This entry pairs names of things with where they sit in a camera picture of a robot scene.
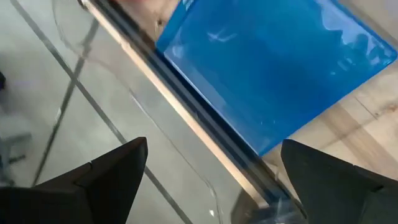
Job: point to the plain blue disc case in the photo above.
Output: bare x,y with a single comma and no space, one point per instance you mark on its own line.
264,77

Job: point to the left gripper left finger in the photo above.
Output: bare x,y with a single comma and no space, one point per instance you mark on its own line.
77,199

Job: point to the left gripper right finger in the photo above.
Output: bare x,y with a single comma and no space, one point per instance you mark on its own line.
342,196

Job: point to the clear plastic bin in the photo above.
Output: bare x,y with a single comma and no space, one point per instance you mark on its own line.
155,105

